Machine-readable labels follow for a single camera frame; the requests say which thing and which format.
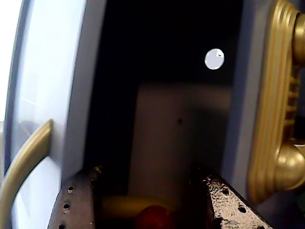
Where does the blue door ice dispenser print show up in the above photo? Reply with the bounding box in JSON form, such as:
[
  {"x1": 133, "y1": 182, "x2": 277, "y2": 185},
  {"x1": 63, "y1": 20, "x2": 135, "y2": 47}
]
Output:
[{"x1": 0, "y1": 0, "x2": 107, "y2": 229}]

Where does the red round toy food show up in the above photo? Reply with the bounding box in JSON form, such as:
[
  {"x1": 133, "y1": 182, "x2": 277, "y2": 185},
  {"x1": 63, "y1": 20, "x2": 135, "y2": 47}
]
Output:
[{"x1": 134, "y1": 205, "x2": 174, "y2": 229}]

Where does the blue toy kitchen body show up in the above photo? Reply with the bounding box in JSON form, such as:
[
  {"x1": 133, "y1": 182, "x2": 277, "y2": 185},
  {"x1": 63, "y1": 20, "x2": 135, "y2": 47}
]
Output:
[{"x1": 90, "y1": 0, "x2": 265, "y2": 215}]

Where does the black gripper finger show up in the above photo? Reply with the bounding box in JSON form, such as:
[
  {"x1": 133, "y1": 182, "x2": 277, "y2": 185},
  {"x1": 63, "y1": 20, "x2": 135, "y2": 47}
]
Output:
[
  {"x1": 47, "y1": 164, "x2": 104, "y2": 229},
  {"x1": 189, "y1": 162, "x2": 275, "y2": 229}
]

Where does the yellow elongated toy food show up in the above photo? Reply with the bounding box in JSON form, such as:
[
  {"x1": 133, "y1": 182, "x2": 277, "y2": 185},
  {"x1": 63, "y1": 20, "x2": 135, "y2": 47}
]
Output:
[{"x1": 101, "y1": 194, "x2": 177, "y2": 219}]

